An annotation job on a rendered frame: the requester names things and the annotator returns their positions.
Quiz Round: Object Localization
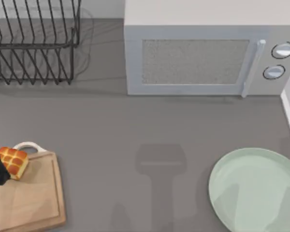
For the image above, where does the microwave door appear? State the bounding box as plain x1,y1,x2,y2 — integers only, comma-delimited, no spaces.
124,25,271,96

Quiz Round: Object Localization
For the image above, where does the pale microwave oven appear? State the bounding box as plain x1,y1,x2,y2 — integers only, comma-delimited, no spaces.
123,0,290,98

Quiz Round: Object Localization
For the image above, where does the pale green plate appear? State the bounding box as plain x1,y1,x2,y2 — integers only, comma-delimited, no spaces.
208,147,290,232

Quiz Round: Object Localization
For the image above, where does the small microwave knob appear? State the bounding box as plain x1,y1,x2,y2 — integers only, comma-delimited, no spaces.
262,64,286,80

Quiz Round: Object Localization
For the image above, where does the golden bread loaf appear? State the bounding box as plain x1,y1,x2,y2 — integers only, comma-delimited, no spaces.
0,146,29,180

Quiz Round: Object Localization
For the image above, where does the wooden cutting board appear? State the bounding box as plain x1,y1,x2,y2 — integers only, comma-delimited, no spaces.
0,142,67,232

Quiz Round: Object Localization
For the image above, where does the large microwave knob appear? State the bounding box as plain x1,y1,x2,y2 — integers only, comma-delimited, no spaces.
271,41,290,59

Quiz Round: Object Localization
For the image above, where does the microwave door handle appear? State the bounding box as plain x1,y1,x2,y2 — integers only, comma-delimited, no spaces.
241,39,266,98

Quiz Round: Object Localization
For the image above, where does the black wire dish rack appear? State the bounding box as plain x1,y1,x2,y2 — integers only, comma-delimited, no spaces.
0,0,82,86

